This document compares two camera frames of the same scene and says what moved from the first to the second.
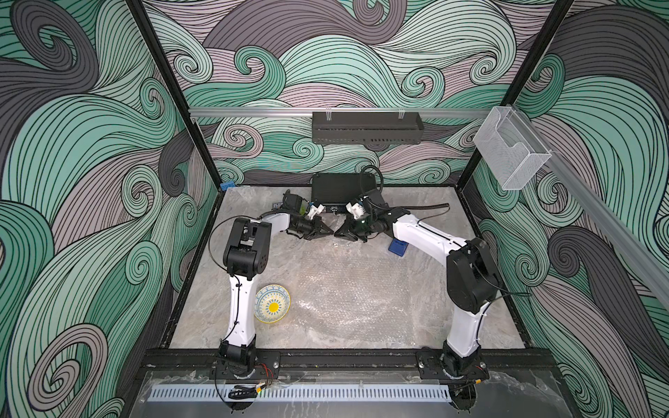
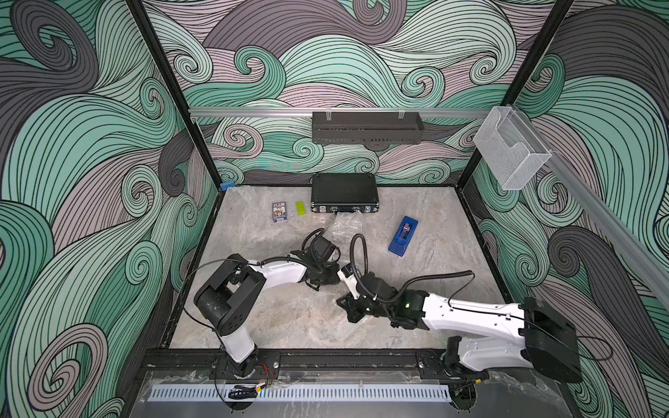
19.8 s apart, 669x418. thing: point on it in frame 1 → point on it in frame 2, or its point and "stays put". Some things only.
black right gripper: x=346 y=232 → x=350 y=306
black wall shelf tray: x=367 y=128 stays put
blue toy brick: x=227 y=185 stays put
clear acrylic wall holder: x=511 y=148 stays put
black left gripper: x=316 y=225 → x=334 y=279
